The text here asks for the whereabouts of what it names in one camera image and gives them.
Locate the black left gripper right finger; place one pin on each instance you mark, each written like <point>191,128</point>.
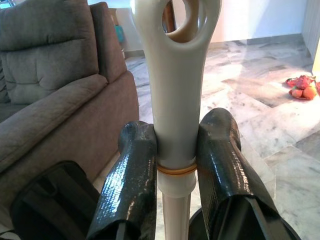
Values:
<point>225,162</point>

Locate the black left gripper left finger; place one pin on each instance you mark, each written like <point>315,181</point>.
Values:
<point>130,180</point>

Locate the orange rubber band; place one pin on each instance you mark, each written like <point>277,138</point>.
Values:
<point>175,172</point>

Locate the black padded bag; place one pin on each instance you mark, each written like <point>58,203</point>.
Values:
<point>50,200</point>

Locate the orange fruit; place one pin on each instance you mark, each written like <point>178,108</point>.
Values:
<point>310,92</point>

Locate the red plastic bag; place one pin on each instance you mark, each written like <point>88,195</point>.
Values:
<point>301,82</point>

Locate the grey fabric sofa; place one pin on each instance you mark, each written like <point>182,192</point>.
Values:
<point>50,75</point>

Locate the teal plastic object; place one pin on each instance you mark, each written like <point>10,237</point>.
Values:
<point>119,33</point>

